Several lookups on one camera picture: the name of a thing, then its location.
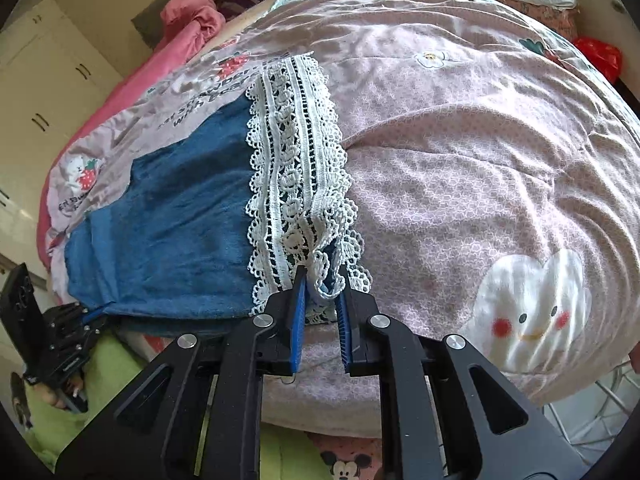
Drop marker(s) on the pink blanket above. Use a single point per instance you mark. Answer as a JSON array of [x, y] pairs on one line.
[[188, 25]]

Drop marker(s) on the cream wardrobe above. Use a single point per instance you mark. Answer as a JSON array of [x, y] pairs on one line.
[[52, 80]]

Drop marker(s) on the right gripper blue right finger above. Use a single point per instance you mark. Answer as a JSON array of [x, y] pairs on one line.
[[359, 352]]

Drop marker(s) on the dark grey headboard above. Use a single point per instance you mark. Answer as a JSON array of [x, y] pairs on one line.
[[149, 24]]

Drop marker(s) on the pink strawberry bear quilt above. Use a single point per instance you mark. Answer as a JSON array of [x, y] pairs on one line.
[[495, 172]]

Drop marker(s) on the blue denim pants lace hem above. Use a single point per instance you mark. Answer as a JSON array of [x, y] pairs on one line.
[[220, 218]]

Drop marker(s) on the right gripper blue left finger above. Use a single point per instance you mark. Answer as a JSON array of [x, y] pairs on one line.
[[288, 309]]

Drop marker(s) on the white wire basket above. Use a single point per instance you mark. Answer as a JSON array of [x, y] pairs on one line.
[[590, 420]]

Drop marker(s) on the red plastic bag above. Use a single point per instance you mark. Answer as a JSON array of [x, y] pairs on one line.
[[607, 59]]

